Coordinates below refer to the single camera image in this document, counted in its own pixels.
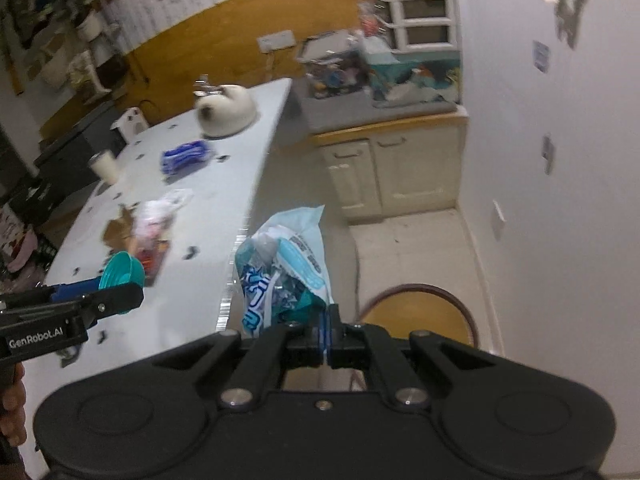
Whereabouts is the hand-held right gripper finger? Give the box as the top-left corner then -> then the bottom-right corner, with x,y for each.
145,307 -> 330,410
328,305 -> 506,409

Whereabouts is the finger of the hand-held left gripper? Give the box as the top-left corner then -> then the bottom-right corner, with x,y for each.
0,284 -> 103,312
75,282 -> 146,331

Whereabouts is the teal plastic cup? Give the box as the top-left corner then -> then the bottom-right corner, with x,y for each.
98,251 -> 147,290

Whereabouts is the teal and white snack bag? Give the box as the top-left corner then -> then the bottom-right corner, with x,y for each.
234,204 -> 336,341

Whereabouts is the blue and white plastic bag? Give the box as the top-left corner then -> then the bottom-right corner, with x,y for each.
161,140 -> 212,175

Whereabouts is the person's left hand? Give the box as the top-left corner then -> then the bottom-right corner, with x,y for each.
0,364 -> 27,443

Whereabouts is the brown paper scrap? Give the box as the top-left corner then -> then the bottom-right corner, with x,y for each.
102,206 -> 137,252

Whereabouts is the round wooden stool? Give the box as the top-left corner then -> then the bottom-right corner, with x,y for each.
357,283 -> 477,352

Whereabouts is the white cup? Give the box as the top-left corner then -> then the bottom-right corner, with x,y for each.
88,150 -> 121,187

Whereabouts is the white heart-print tablecloth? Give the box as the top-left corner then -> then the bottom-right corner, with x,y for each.
42,77 -> 294,362

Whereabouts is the dark furniture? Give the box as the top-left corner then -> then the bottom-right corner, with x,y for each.
31,100 -> 127,187

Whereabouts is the cream cabinet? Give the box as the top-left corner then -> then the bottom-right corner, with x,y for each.
312,112 -> 470,222

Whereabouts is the small white heater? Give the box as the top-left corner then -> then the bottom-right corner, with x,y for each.
110,107 -> 150,144

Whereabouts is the white cat-shaped kettle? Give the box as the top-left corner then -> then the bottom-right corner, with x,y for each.
194,84 -> 257,139

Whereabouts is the grey counter mat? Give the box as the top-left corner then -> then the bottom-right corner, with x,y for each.
292,91 -> 462,135

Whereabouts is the colourful box with grey lid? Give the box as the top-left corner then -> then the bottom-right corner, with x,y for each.
296,29 -> 374,99

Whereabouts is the teal printed tank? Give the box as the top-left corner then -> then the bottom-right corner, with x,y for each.
369,49 -> 462,109

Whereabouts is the white drawer unit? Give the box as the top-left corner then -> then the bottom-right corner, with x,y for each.
366,0 -> 462,54

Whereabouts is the white wall socket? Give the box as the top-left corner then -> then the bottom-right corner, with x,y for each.
256,31 -> 297,54

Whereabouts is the small wall sticker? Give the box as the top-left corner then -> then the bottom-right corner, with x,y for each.
532,40 -> 552,74

